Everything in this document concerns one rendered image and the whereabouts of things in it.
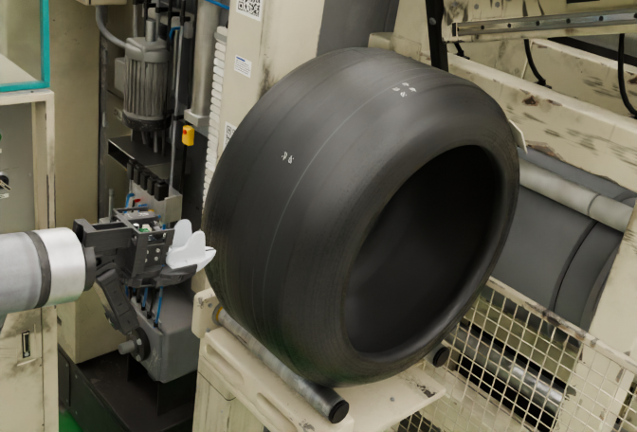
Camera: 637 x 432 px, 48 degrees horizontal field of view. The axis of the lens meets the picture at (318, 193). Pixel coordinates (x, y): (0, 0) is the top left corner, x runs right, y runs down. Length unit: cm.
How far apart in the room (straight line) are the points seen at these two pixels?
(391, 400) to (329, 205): 59
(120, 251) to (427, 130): 47
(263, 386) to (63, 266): 60
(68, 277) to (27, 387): 97
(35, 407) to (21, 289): 103
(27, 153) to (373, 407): 86
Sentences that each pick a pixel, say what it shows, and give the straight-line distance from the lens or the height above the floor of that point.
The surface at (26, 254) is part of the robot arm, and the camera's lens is 86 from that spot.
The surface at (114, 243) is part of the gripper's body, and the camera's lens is 91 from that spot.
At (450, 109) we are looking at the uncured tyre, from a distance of 111.
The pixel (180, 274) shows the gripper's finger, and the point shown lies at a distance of 96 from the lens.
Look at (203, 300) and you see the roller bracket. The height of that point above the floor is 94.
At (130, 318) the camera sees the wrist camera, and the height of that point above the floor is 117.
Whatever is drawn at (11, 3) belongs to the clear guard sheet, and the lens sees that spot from 146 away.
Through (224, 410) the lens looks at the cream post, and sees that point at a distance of 173.
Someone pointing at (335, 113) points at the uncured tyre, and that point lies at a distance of 107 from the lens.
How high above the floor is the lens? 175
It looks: 25 degrees down
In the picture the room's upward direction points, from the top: 9 degrees clockwise
